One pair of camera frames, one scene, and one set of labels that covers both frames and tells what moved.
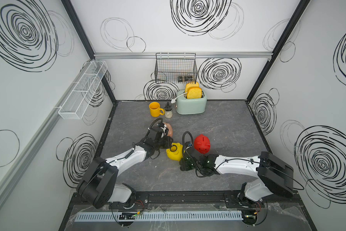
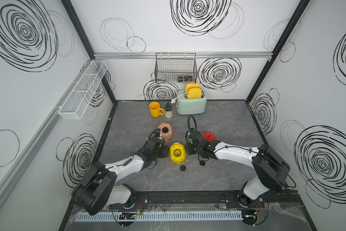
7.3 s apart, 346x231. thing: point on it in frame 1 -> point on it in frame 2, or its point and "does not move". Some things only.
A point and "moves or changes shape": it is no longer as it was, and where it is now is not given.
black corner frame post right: (301, 7) does not move
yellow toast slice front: (193, 93) does not move
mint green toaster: (191, 106) does not move
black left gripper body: (158, 145) -> (154, 156)
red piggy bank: (202, 144) moves or changes shape
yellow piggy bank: (176, 152) does not move
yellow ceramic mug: (155, 110) does not move
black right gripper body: (187, 166) -> (191, 149)
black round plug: (173, 148) moves or changes shape
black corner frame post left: (86, 42) does not move
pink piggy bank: (170, 130) does not move
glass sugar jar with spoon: (168, 110) does not move
